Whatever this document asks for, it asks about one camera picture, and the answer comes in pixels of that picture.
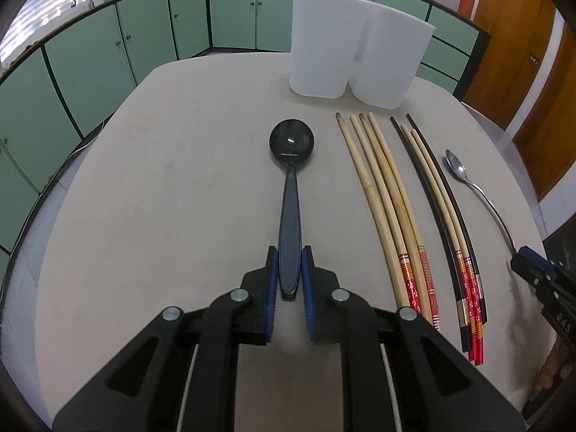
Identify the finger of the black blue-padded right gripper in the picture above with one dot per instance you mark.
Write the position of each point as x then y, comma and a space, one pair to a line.
533, 268

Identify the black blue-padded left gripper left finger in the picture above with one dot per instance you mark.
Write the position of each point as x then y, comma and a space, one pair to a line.
257, 314

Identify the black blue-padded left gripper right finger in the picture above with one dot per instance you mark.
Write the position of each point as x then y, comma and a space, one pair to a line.
323, 323

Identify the bamboo chopstick red-orange end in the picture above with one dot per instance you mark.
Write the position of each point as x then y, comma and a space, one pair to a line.
476, 353

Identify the bamboo chopstick orange-red end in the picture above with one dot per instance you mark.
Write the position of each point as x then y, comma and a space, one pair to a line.
412, 236

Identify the black chopstick gold band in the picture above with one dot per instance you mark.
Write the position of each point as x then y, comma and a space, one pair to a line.
459, 294

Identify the silver metal spoon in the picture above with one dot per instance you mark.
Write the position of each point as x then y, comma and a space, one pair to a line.
459, 170

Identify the black plastic serving spoon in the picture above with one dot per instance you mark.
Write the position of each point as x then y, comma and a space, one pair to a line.
291, 143

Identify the black chopstick thin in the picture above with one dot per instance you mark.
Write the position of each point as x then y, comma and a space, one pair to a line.
472, 256

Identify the bamboo chopstick red patterned end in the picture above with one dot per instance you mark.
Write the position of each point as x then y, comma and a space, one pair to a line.
386, 190

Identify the green kitchen base cabinets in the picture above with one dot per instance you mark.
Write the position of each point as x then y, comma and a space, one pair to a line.
63, 88

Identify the person's right hand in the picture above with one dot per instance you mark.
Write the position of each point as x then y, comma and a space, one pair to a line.
556, 365

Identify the wooden door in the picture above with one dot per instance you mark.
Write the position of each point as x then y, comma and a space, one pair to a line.
520, 32
546, 140

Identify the white double-compartment utensil holder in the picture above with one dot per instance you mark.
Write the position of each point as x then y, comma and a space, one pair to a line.
370, 48

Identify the orange-red thermos bottle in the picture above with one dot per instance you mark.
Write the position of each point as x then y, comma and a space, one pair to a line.
465, 8

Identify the window blinds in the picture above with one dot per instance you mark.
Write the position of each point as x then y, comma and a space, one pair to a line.
33, 16

